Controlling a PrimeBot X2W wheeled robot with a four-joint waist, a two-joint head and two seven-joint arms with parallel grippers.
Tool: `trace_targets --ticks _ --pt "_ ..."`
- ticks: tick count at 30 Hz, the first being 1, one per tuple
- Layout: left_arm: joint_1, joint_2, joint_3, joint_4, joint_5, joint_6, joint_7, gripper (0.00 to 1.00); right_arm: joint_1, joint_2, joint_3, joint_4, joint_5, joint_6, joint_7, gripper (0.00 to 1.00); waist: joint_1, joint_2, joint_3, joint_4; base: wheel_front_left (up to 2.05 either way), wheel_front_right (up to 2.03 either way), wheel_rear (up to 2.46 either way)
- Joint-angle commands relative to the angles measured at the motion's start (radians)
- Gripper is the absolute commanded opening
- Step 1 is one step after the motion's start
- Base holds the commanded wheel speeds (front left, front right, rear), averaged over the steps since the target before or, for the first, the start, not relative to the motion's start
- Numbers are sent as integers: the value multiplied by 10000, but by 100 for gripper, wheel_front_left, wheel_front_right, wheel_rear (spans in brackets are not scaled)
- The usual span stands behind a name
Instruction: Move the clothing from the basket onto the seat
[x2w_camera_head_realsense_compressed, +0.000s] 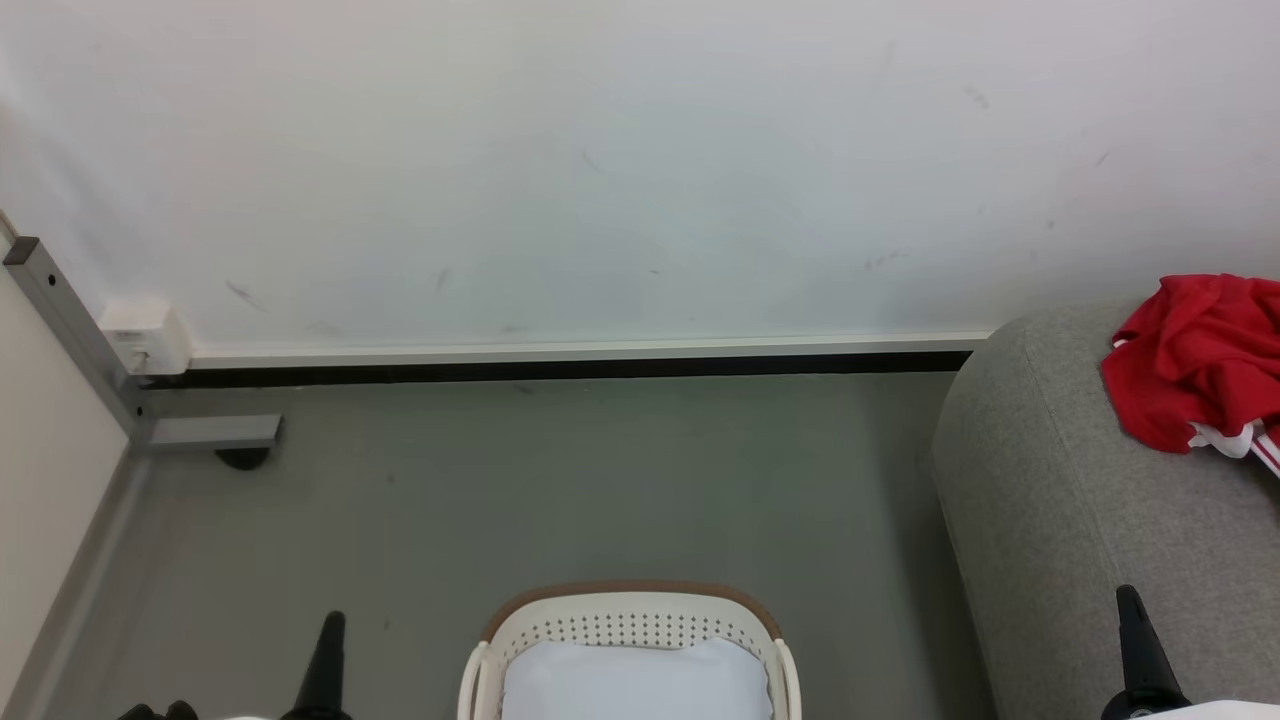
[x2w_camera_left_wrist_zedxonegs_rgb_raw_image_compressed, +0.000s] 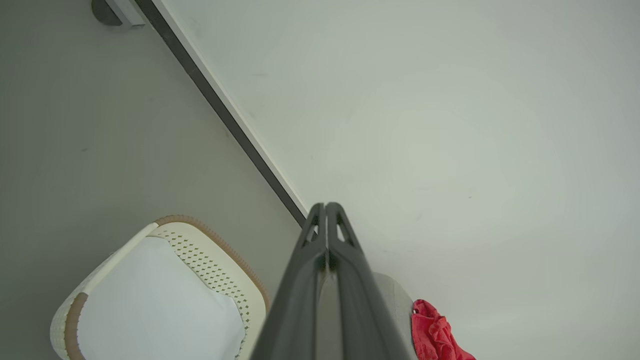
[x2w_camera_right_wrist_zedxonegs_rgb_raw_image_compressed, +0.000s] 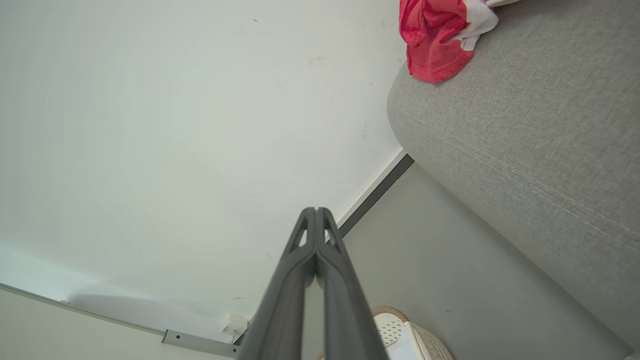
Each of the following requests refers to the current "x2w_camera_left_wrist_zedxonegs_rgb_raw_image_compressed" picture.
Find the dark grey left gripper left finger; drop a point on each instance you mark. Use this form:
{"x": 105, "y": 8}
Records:
{"x": 295, "y": 300}

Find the white garment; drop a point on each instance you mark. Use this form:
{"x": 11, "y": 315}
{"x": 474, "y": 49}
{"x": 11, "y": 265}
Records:
{"x": 160, "y": 305}

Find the cream plastic laundry basket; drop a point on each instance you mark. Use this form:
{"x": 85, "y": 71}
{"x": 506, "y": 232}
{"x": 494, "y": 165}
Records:
{"x": 220, "y": 270}

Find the grey metal frame bar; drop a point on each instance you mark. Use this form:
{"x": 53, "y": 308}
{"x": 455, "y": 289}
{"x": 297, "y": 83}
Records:
{"x": 130, "y": 11}

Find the red garment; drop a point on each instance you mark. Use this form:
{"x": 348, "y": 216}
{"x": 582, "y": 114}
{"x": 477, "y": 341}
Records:
{"x": 435, "y": 332}

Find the white and black baseboard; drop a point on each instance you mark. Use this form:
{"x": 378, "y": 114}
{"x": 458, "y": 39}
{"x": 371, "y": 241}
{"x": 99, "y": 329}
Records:
{"x": 225, "y": 112}

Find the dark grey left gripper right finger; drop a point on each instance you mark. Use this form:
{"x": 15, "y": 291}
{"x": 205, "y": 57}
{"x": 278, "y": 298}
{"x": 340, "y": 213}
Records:
{"x": 360, "y": 300}

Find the black frame foot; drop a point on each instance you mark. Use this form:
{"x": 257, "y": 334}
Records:
{"x": 102, "y": 11}

